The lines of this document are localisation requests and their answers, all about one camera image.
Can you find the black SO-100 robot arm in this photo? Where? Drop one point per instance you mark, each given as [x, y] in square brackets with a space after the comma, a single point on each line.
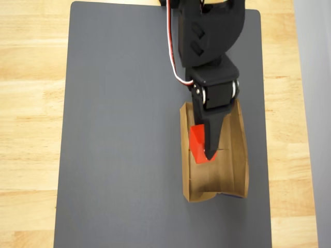
[212, 31]

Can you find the brown paper bag tray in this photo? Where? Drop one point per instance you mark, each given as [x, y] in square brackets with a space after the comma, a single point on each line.
[232, 168]

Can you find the red cube with white numeral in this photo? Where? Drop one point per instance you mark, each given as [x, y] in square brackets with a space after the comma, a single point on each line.
[197, 147]

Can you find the dark gray rectangular mat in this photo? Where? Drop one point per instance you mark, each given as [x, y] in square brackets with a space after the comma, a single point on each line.
[116, 142]

